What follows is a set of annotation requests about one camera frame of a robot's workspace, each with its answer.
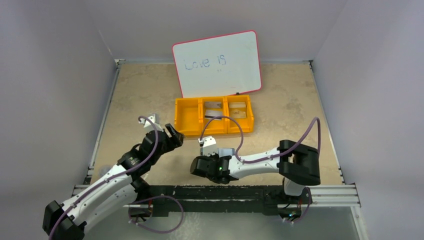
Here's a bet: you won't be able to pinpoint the blue leather card holder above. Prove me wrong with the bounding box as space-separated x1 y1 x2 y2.
218 148 235 158

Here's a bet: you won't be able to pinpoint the white VIP card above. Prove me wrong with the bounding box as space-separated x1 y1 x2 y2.
204 109 223 120

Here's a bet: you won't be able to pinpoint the grey credit card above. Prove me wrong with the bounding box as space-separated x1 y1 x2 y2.
204 101 223 109

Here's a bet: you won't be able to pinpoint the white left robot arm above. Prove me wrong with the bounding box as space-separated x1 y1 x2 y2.
42 123 185 240

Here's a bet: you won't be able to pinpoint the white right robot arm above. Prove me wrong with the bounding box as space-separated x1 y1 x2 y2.
190 137 321 197

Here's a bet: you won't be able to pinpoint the cards in right bin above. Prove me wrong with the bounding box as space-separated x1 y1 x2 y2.
228 102 247 119

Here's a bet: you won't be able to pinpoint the yellow left bin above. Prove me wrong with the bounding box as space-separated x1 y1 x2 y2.
174 98 201 137

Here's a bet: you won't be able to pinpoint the yellow bin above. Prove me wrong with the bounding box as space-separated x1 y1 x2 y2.
200 96 227 136
174 98 201 137
225 95 255 134

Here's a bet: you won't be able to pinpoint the yellow middle bin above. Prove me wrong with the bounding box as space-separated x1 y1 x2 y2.
200 96 227 136

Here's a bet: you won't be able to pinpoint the yellow right bin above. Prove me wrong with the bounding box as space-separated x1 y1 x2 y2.
225 95 255 134

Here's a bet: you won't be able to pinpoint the pink framed whiteboard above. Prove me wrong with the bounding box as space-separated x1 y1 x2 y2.
172 30 263 98

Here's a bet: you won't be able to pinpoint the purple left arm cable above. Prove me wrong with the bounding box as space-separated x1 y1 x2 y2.
47 115 159 240

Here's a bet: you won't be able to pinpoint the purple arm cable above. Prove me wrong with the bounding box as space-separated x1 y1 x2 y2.
47 115 159 240
199 115 322 165

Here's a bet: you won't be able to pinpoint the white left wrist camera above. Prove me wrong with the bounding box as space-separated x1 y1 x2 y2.
137 113 163 132

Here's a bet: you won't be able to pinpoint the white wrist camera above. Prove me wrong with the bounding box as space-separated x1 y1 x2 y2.
137 113 163 132
198 136 219 157

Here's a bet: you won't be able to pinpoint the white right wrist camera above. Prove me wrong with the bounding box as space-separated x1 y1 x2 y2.
198 136 219 157

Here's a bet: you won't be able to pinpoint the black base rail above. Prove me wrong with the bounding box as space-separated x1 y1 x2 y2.
128 185 312 221

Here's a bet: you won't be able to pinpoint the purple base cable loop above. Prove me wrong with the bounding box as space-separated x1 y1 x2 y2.
128 195 185 234

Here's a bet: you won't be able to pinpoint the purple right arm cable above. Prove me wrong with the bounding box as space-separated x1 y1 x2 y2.
199 115 322 165

